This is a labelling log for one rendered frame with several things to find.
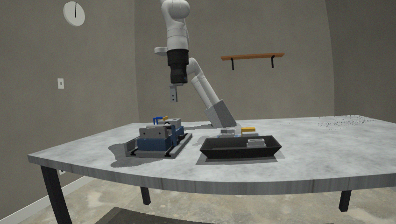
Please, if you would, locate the yellow rectangular block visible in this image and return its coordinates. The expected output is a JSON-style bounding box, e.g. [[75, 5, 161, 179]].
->
[[241, 127, 255, 132]]

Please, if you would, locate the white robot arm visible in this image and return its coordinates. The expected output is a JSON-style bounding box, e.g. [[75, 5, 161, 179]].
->
[[160, 0, 219, 108]]

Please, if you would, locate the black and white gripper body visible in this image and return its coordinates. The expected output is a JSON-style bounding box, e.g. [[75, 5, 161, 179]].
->
[[154, 35, 189, 84]]

